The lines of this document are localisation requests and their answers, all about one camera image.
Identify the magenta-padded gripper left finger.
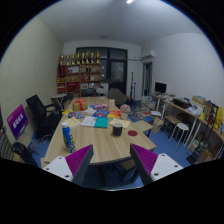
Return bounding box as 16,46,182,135
43,144,95,186

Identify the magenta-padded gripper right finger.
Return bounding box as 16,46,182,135
129,143,184,185

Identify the blue drink bottle white cap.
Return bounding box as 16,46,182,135
61,121,76,154

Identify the small wooden side table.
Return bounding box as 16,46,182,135
133,119,154,138

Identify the beige paper envelope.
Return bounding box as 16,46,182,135
108,118,131,129
64,116,82,128

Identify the white booklet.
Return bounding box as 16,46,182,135
80,115,98,128

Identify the black cup white inside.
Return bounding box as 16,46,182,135
112,122,124,137

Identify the teal book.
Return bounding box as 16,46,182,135
93,117,110,129

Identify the wooden-topped black stool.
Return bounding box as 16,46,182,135
162,115,183,138

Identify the white round stool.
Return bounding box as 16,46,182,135
169,122,190,142

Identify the blue printed book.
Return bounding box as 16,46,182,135
92,109,110,119

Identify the pink flower pot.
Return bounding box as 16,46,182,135
119,104,132,121

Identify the yellow gift box red ribbon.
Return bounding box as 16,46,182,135
72,97,89,112

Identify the black office chair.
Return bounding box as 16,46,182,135
25,94,64,138

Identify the orange book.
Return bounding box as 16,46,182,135
107,110,122,119

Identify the pile of books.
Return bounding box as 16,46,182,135
134,95,158,118

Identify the pink patterned box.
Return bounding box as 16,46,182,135
93,103,108,111

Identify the standing beige card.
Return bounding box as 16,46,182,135
107,98,116,112

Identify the black desktop printer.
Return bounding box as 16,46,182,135
173,97,191,109

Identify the brown armchair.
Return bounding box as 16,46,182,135
106,87,129,107

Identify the purple sign board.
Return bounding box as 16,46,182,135
6,104,30,141

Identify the black computer monitor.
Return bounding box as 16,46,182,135
154,81,167,95

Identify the black tripod stand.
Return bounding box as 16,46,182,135
129,71,135,101

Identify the cardboard box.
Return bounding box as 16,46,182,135
192,95,207,106

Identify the wooden shelf unit with trophies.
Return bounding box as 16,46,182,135
56,50,102,94

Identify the dark framed window door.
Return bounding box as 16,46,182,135
75,46,129,96

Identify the long wooden wall desk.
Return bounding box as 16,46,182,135
151,94,224,158

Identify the white wall air conditioner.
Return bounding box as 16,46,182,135
141,49,156,61

